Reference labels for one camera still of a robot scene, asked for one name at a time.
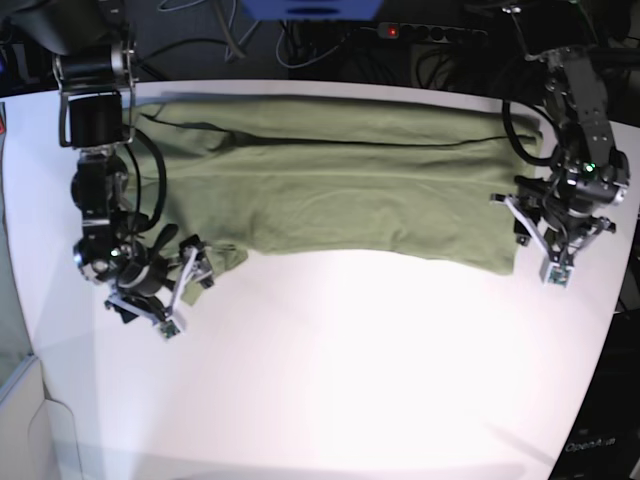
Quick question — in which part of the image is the white cable on floor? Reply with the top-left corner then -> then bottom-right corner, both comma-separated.
223,0 -> 266,64

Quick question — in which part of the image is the black power strip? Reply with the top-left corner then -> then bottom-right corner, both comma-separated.
374,22 -> 489,45

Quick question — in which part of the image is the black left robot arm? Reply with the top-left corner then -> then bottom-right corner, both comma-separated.
480,1 -> 631,285

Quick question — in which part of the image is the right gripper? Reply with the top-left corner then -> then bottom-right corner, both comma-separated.
104,235 -> 214,330

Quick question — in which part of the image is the green T-shirt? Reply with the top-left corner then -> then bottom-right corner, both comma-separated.
127,96 -> 533,275

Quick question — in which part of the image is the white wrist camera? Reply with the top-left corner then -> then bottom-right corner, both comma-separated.
540,260 -> 574,288
157,320 -> 183,341

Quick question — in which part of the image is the black OpenArm base box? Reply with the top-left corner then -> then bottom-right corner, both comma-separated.
550,314 -> 639,479

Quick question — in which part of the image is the blue box overhead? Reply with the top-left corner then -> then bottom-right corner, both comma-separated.
242,0 -> 383,21

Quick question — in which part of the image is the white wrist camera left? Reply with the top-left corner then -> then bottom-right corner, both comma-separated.
540,260 -> 574,288

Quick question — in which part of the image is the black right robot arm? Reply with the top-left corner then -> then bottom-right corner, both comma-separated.
1,1 -> 213,339

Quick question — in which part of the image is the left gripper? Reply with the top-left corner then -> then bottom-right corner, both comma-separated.
490,177 -> 616,264

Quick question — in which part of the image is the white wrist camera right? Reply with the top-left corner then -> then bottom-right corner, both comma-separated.
157,320 -> 183,341

